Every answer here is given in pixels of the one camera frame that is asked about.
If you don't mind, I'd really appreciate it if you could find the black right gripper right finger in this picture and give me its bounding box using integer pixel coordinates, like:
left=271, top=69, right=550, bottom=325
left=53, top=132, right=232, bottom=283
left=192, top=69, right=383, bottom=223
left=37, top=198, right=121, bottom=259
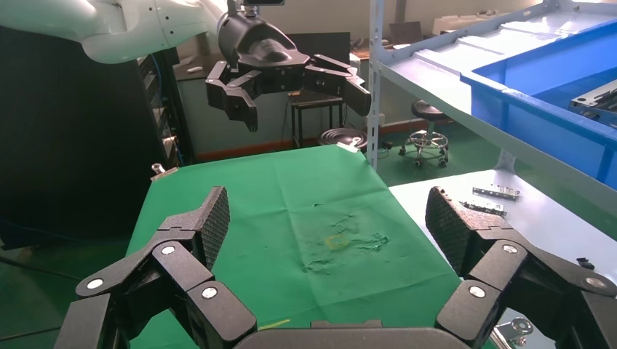
left=425, top=186, right=617, bottom=349

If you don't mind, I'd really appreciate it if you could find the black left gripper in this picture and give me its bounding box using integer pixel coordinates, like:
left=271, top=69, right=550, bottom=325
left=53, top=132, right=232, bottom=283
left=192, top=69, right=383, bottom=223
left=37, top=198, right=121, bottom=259
left=204, top=9, right=373, bottom=133

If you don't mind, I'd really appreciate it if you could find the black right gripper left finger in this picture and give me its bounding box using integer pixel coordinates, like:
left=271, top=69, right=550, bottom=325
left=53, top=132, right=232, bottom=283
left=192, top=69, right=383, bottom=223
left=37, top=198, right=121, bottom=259
left=52, top=186, right=259, bottom=349

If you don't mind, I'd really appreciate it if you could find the black metal stand table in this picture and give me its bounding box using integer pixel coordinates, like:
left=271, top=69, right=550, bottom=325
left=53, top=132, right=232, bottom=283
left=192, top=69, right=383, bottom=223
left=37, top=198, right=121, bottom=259
left=288, top=90, right=346, bottom=149

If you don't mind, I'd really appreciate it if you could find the small metal clip strip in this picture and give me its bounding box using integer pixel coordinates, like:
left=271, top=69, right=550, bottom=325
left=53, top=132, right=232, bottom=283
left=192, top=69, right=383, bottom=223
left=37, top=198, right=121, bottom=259
left=460, top=199, right=508, bottom=217
left=472, top=184, right=522, bottom=201

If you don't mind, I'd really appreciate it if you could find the black monitor screen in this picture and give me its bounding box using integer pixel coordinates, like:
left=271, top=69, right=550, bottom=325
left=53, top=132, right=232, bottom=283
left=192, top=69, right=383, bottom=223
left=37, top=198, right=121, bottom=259
left=287, top=32, right=352, bottom=66

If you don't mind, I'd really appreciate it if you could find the black round stool seat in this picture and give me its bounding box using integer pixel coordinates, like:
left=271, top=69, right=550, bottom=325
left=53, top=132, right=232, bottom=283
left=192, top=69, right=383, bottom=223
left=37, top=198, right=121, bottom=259
left=317, top=127, right=369, bottom=151

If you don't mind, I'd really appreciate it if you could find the green table cloth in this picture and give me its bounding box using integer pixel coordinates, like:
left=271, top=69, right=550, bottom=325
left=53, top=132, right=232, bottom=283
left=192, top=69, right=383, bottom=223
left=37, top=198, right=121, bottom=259
left=126, top=144, right=498, bottom=349

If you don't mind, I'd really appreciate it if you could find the brown cardboard box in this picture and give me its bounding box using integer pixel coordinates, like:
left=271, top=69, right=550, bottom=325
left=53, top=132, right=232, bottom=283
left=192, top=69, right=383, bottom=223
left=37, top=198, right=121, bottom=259
left=388, top=21, right=424, bottom=47

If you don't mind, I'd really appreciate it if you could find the blue plastic bin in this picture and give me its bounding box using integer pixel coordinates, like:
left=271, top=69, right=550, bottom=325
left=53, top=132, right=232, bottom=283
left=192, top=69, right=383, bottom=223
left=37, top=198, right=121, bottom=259
left=460, top=19, right=617, bottom=191

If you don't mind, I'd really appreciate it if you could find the chrome stool with black seat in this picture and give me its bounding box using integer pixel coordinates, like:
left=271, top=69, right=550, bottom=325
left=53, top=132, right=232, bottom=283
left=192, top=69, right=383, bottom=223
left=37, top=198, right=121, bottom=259
left=398, top=100, right=452, bottom=169

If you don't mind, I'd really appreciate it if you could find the black equipment cabinet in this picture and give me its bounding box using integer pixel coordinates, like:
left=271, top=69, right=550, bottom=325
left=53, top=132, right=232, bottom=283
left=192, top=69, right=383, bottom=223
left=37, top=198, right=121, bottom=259
left=0, top=26, right=196, bottom=252

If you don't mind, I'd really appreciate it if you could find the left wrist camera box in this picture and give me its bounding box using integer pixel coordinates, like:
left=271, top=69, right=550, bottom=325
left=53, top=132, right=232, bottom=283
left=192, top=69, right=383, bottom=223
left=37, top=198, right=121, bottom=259
left=226, top=0, right=286, bottom=15

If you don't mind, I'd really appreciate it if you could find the black floor cable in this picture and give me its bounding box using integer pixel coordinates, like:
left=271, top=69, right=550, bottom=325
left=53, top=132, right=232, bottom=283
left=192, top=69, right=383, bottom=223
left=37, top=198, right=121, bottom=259
left=0, top=254, right=85, bottom=283

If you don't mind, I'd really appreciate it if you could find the sheet metal bracket part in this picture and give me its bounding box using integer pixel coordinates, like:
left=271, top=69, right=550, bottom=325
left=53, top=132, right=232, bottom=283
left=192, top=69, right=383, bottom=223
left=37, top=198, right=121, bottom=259
left=568, top=79, right=617, bottom=130

